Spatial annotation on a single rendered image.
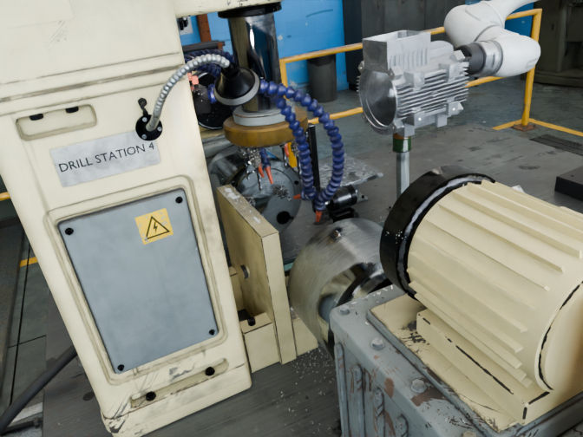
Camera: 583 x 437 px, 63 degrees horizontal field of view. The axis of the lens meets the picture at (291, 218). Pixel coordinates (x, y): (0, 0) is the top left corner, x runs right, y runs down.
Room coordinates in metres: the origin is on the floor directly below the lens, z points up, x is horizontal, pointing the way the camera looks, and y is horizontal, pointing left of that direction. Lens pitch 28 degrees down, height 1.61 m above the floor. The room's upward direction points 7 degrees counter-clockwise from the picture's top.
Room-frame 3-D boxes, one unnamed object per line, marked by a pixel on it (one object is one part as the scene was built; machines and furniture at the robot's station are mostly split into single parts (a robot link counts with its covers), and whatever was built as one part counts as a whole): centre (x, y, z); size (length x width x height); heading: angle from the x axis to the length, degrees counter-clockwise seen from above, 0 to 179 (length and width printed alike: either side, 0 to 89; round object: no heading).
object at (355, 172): (1.66, -0.19, 0.86); 0.27 x 0.24 x 0.12; 22
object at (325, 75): (6.30, -0.63, 0.30); 0.39 x 0.39 x 0.60
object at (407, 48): (1.16, -0.29, 1.40); 0.12 x 0.11 x 0.07; 112
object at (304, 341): (0.88, 0.02, 0.86); 0.07 x 0.06 x 0.12; 22
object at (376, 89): (1.18, -0.33, 1.31); 0.20 x 0.19 x 0.19; 112
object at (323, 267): (0.69, -0.14, 1.04); 0.37 x 0.25 x 0.25; 22
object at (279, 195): (1.32, 0.12, 1.04); 0.41 x 0.25 x 0.25; 22
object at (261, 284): (0.95, 0.14, 0.97); 0.30 x 0.11 x 0.34; 22
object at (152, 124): (0.71, 0.12, 1.46); 0.18 x 0.11 x 0.13; 112
